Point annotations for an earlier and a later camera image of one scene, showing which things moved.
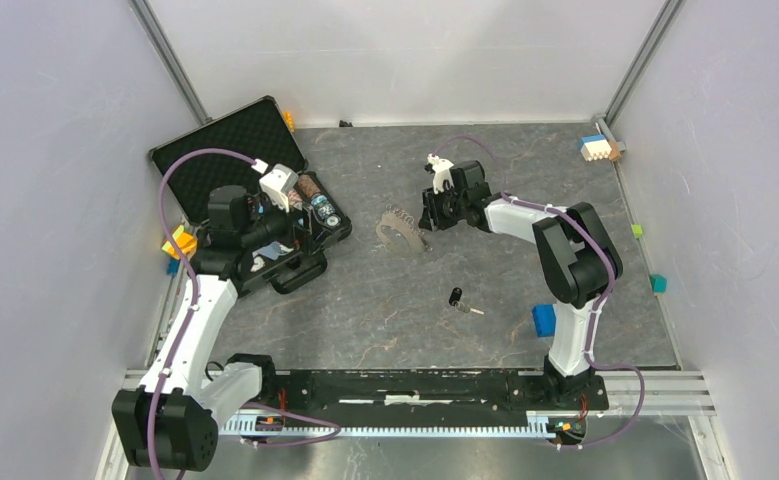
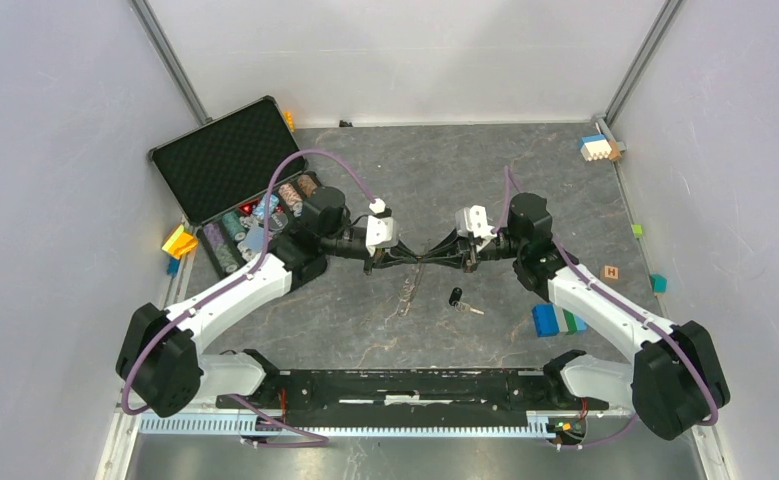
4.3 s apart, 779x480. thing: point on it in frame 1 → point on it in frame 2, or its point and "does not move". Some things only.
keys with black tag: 454,300 does not move
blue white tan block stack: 596,147 does not move
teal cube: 659,283 does not move
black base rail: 424,394 does not move
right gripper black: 430,218 → 465,256
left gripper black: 297,237 → 382,258
